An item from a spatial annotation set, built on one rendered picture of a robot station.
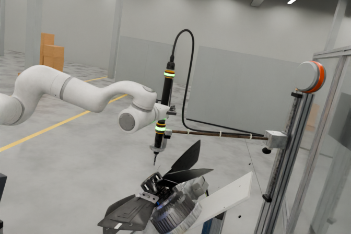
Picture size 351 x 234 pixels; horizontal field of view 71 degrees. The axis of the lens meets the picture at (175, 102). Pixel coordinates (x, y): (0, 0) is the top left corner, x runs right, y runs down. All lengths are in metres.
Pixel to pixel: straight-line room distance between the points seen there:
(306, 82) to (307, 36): 12.56
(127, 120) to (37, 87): 0.32
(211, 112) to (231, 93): 0.73
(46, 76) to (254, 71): 6.04
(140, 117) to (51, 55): 8.47
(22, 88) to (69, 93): 0.16
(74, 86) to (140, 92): 0.22
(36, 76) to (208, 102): 5.99
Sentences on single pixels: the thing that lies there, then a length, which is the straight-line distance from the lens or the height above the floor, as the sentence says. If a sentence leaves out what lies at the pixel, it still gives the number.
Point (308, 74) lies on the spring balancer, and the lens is 1.38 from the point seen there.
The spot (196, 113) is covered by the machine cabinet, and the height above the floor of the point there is 0.25.
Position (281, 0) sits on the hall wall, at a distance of 13.78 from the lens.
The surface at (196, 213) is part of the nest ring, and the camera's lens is 1.31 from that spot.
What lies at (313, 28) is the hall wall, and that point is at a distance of 14.02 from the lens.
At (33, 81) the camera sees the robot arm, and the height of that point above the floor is 1.72.
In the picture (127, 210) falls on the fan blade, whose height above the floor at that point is 1.19.
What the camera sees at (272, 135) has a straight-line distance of 1.35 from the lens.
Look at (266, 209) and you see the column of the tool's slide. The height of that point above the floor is 1.11.
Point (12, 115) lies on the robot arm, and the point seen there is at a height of 1.60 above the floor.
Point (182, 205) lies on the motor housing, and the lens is 1.30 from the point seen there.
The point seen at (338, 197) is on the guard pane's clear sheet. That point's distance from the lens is 1.07.
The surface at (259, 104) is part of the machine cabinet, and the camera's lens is 6.80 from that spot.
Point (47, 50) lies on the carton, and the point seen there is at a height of 1.05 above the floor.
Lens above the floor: 1.91
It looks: 13 degrees down
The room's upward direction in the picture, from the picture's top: 10 degrees clockwise
